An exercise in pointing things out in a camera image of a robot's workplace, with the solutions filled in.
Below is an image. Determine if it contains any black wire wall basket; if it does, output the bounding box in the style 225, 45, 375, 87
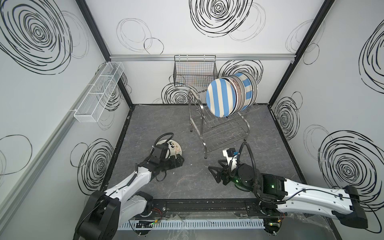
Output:
173, 60, 219, 88

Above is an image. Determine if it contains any aluminium wall rail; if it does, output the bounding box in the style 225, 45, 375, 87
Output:
110, 54, 296, 62

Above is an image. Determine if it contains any stainless steel dish rack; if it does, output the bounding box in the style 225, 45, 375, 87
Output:
188, 90, 260, 159

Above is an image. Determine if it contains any white mesh wall shelf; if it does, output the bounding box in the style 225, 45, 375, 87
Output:
74, 62, 125, 123

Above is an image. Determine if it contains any orange sunburst plate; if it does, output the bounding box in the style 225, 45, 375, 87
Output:
229, 75, 246, 112

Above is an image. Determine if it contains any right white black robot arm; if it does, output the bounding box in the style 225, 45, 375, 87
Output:
208, 160, 369, 230

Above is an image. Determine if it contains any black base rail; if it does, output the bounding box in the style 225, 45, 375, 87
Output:
86, 197, 326, 217

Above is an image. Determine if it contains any white plate green cloud outline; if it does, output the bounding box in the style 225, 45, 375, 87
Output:
251, 75, 259, 105

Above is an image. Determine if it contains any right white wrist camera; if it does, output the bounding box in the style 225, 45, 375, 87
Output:
223, 148, 239, 166

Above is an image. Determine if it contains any green red rimmed white plate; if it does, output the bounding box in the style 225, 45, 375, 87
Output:
224, 75, 245, 114

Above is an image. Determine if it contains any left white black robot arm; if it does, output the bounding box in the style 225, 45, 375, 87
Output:
73, 143, 185, 240

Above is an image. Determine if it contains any blue striped plate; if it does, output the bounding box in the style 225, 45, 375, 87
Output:
206, 79, 236, 118
235, 72, 256, 111

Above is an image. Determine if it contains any white slotted cable duct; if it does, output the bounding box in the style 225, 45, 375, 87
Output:
118, 219, 265, 231

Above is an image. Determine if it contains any cream plate with black drawing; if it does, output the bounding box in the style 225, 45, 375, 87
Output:
155, 139, 182, 159

